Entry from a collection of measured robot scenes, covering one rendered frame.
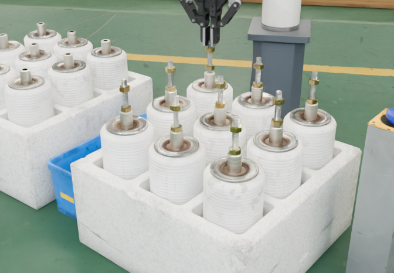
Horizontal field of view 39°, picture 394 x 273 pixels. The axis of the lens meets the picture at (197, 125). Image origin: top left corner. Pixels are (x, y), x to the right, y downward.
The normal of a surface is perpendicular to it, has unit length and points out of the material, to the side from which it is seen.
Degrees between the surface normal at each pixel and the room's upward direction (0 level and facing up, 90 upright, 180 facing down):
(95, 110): 90
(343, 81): 0
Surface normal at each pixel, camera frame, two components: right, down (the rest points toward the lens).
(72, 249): 0.00, -0.89
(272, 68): -0.18, 0.44
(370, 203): -0.64, 0.35
